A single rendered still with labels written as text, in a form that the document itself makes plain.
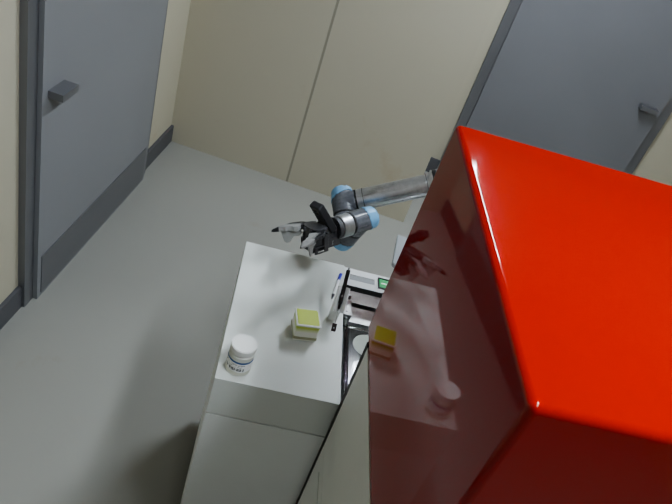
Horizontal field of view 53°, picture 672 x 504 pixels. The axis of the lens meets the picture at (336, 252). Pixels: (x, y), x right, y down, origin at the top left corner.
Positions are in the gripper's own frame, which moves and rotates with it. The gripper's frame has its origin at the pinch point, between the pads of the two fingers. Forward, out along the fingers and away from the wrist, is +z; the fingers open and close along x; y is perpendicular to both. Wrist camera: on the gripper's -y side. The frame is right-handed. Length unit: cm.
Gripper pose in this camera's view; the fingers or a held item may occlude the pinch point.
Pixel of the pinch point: (285, 237)
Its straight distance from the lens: 198.1
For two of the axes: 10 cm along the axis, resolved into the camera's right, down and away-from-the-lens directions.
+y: -0.2, 9.0, 4.3
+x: -6.3, -3.5, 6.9
